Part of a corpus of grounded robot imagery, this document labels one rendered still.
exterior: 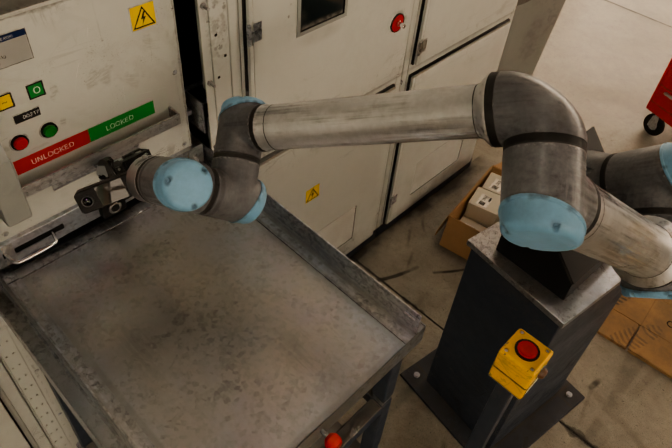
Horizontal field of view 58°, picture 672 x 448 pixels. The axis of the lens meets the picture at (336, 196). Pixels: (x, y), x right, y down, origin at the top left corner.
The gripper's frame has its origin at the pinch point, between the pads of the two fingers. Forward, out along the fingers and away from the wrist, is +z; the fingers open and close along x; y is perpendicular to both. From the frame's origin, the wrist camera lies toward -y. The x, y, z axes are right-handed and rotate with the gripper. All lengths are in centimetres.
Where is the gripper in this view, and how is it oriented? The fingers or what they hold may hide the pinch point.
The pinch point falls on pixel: (99, 175)
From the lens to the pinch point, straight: 140.2
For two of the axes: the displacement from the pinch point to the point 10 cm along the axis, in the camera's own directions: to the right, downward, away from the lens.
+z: -6.6, -1.0, 7.5
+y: 6.9, -4.7, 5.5
